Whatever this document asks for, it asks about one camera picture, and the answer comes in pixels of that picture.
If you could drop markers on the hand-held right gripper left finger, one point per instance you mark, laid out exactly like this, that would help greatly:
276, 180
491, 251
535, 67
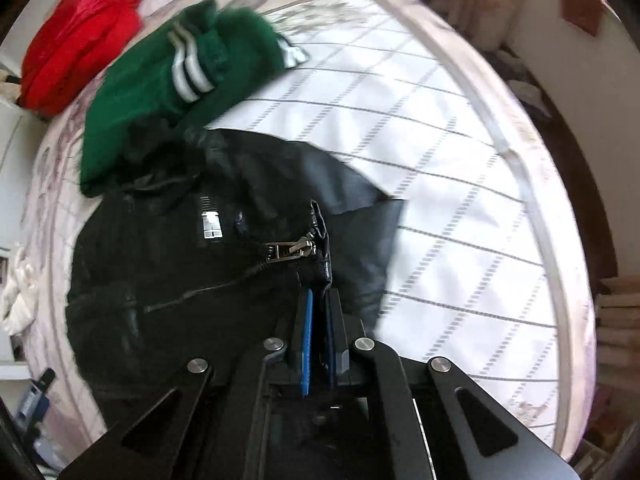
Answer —
306, 340

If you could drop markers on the blue and black device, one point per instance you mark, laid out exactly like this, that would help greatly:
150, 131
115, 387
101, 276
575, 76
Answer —
36, 400

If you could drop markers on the white crumpled cloth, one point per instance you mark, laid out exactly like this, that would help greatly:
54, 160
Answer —
16, 295

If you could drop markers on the green striped sweater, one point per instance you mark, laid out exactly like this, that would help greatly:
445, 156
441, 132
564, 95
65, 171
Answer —
165, 90

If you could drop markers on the red jacket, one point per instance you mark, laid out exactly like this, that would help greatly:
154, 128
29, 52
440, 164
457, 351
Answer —
75, 45

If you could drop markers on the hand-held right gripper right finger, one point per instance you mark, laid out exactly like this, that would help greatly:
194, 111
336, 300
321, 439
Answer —
332, 345

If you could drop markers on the stack of books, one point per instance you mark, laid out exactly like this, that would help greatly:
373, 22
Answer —
618, 325

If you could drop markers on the white checked bed sheet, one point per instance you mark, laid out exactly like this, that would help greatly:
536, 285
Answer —
540, 240
450, 210

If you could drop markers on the black leather jacket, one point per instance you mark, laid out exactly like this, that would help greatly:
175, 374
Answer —
200, 260

